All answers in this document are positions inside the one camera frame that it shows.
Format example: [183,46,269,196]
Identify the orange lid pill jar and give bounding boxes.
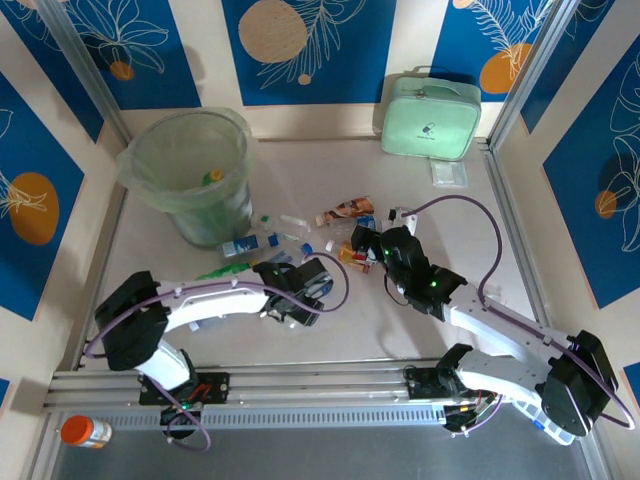
[59,414,114,450]

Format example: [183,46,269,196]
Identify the bottle with red gold label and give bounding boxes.
[324,239,380,275]

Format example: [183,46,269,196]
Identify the square clear bottle green band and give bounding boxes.
[249,212,311,239]

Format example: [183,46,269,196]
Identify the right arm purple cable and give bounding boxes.
[407,194,636,437]

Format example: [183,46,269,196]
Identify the black wired control board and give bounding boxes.
[159,402,204,426]
[442,399,499,434]

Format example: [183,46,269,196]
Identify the clear soda water bottle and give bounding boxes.
[257,243,315,269]

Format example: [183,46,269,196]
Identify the clear compartment organizer box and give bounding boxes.
[509,397,576,446]

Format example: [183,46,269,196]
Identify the grey slotted cable duct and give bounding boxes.
[107,403,446,431]

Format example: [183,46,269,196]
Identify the aluminium frame post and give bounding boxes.
[487,0,576,151]
[37,0,132,146]

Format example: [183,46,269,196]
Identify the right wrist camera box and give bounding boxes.
[387,205,419,235]

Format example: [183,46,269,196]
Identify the mint green zip case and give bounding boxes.
[382,65,483,162]

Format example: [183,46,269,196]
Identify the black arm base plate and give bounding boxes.
[137,372,231,406]
[402,367,501,401]

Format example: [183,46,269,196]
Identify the aluminium table side rail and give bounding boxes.
[479,139,564,361]
[72,172,134,371]

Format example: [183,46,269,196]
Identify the clear bottle dark blue label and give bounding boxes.
[329,215,381,240]

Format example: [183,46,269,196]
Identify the small clear plastic sachet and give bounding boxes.
[430,160,470,189]

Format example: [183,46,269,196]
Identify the aluminium mounting rail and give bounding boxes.
[42,358,586,414]

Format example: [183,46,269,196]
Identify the small bottle mountain print label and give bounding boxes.
[218,233,280,259]

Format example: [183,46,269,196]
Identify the brown coffee drink bottle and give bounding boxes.
[314,196,376,227]

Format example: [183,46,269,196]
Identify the mesh bin with green bag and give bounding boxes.
[117,107,256,250]

